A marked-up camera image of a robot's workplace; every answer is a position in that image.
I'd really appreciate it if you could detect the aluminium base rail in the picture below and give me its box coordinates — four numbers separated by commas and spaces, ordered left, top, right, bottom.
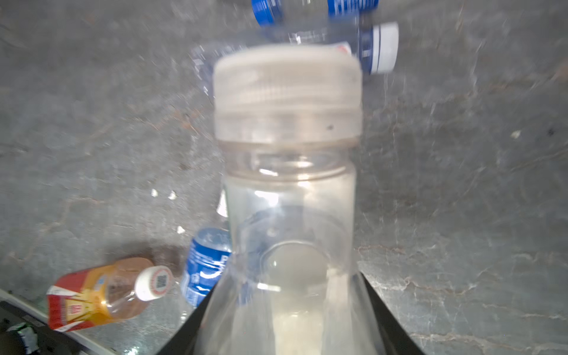
1, 290, 115, 354

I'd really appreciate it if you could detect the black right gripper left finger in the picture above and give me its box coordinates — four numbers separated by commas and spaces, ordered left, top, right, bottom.
158, 288, 215, 355

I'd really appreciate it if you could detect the small blue label bottle near bin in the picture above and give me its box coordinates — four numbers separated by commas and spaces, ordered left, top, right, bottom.
251, 0, 380, 26

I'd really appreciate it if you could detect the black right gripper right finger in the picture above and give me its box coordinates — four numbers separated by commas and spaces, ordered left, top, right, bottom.
360, 273, 425, 355

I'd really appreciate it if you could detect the clear bottle white cap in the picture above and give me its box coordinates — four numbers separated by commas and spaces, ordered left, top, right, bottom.
195, 44, 386, 354

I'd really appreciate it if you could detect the red yellow label bottle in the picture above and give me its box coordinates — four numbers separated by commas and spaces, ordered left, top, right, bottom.
47, 257, 174, 333

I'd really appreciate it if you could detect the Pocari Sweat bottle white cap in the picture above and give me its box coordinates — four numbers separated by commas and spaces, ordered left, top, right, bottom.
180, 190, 232, 323

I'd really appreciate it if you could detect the purple label Ganten bottle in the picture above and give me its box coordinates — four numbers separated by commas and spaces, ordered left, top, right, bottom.
190, 18, 399, 97

